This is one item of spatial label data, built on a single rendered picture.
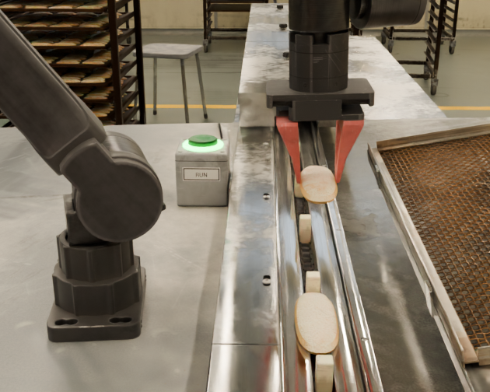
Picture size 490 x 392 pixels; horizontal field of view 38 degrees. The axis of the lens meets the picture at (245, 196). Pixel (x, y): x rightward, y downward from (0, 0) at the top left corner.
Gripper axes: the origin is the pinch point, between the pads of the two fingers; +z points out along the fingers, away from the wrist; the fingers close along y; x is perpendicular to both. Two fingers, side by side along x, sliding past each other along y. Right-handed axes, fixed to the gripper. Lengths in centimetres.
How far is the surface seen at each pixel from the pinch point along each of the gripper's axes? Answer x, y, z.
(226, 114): -373, 34, 95
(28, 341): 13.3, 27.5, 11.1
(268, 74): -59, 5, 2
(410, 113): -71, -23, 14
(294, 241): -2.9, 2.4, 9.0
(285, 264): 2.8, 3.4, 8.9
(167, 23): -699, 113, 84
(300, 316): 14.5, 2.4, 8.0
